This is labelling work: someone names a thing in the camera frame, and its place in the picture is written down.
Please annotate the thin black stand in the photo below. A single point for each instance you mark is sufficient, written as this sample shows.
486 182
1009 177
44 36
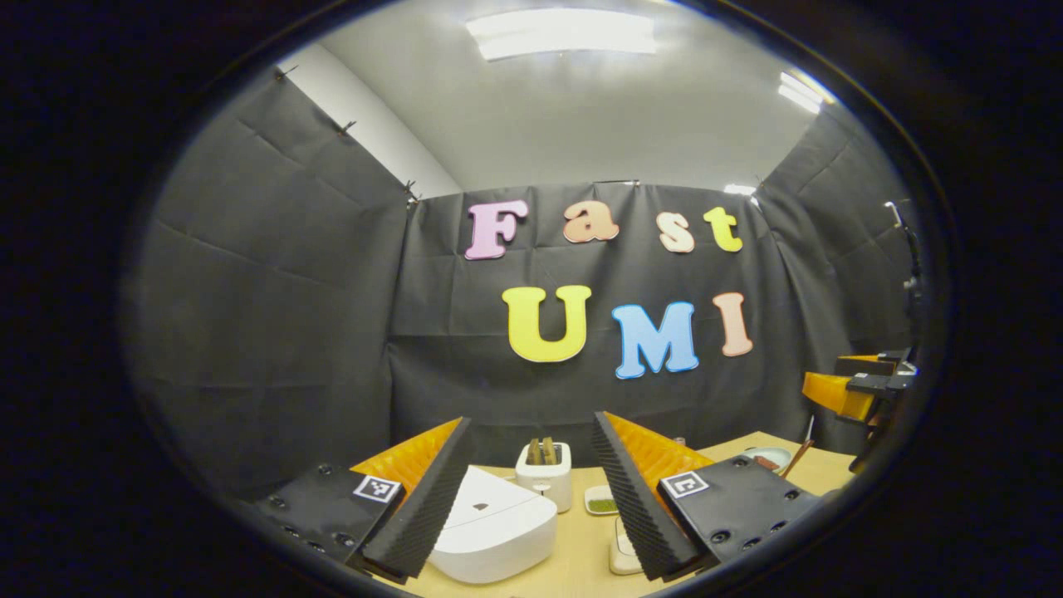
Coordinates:
909 249

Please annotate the small ceiling light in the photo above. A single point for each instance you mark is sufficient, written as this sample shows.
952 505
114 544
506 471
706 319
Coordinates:
804 91

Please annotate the black backdrop cloth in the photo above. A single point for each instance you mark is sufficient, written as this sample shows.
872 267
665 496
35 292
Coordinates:
291 332

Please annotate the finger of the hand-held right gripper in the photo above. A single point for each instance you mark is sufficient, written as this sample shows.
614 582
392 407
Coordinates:
855 364
839 394

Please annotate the pale green plate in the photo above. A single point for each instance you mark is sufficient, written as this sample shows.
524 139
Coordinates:
776 455

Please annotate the white rice cooker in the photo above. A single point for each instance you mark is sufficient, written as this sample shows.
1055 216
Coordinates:
498 531

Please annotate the white divided grain dish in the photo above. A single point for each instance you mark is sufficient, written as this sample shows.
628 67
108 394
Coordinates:
601 502

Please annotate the large ceiling light panel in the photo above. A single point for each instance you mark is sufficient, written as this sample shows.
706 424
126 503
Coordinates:
560 33

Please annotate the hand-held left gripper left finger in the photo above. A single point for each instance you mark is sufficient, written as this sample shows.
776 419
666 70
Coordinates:
428 507

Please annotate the brown bread slice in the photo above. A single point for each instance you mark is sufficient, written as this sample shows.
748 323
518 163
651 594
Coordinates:
535 452
550 451

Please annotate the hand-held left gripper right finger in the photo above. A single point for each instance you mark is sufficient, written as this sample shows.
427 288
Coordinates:
635 498

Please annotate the clear box of rice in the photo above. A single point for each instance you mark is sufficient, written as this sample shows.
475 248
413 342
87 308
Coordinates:
621 552

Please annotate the white toaster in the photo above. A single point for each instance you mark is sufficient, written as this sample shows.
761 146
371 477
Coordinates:
548 482

